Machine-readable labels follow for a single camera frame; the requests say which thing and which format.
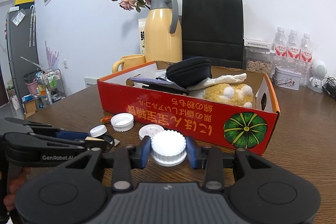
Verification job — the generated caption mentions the black paper bag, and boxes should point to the black paper bag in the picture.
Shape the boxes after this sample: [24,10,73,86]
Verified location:
[182,0,244,69]

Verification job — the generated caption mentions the water bottle left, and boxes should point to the water bottle left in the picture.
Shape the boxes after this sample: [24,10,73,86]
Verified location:
[273,27,288,68]

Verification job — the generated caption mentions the water bottle right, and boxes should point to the water bottle right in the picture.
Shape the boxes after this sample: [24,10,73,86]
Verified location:
[300,33,313,86]

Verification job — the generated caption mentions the clear seed container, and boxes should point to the clear seed container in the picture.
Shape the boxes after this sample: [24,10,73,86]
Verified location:
[245,47,273,76]

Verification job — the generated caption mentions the white tin box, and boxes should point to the white tin box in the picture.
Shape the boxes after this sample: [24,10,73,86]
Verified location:
[272,67,302,90]

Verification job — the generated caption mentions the orange candy wrapper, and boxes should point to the orange candy wrapper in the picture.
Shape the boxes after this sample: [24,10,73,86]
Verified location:
[100,116,112,124]

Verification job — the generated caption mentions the yellow mug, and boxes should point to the yellow mug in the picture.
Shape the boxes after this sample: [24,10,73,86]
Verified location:
[112,54,145,73]

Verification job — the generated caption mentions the white robot figurine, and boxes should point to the white robot figurine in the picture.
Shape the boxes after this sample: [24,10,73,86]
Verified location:
[307,59,327,93]

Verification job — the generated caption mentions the black zip pouch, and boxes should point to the black zip pouch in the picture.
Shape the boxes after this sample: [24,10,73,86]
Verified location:
[166,57,212,88]

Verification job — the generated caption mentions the yellow white plush toy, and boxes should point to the yellow white plush toy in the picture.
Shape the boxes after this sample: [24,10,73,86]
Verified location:
[204,84,253,108]

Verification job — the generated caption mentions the small white round lid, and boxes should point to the small white round lid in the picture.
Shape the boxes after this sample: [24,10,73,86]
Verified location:
[89,124,108,138]

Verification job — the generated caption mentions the white cloth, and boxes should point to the white cloth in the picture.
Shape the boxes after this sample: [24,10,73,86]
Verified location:
[187,73,247,91]

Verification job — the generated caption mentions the large white ribbed cap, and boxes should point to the large white ribbed cap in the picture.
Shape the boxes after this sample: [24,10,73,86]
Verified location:
[151,130,187,167]

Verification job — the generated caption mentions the white ribbed open cap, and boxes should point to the white ribbed open cap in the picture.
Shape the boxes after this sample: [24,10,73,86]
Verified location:
[110,113,134,132]

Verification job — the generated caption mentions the wire storage rack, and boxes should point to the wire storage rack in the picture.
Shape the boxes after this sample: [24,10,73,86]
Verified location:
[35,68,66,107]

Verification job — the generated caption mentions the dark refrigerator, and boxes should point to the dark refrigerator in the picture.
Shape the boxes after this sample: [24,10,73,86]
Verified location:
[6,9,39,104]

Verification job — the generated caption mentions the purple knitted cloth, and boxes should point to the purple knitted cloth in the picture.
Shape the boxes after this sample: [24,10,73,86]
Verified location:
[129,77,189,95]

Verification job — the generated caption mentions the person's left hand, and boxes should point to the person's left hand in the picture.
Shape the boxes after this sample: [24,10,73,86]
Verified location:
[3,167,31,211]

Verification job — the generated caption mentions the white flat holed lid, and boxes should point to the white flat holed lid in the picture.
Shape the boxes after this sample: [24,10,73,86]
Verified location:
[138,124,164,140]

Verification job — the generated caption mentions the water bottle middle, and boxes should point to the water bottle middle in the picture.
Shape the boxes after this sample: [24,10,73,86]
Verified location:
[286,30,300,72]

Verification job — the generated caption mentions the white box on container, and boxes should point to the white box on container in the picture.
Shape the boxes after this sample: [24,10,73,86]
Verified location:
[244,39,272,50]

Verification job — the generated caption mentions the white wall panel box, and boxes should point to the white wall panel box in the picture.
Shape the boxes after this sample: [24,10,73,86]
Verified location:
[84,77,97,88]

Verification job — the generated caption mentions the tangle of black cables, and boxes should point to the tangle of black cables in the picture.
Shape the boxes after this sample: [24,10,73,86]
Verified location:
[321,77,336,101]

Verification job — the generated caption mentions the white carton with text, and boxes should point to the white carton with text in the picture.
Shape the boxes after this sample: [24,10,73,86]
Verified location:
[138,18,146,55]

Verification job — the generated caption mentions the beige soap block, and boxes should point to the beige soap block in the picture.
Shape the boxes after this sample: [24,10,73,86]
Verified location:
[85,137,105,145]

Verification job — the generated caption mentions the water bottle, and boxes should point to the water bottle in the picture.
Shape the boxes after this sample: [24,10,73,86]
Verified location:
[300,33,313,86]
[273,27,288,68]
[286,30,300,72]

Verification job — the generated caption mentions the red cardboard box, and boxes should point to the red cardboard box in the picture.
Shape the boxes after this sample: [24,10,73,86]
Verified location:
[97,61,280,155]

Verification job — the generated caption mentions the yellow thermos jug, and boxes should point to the yellow thermos jug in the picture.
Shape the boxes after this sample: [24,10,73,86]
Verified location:
[144,0,182,63]

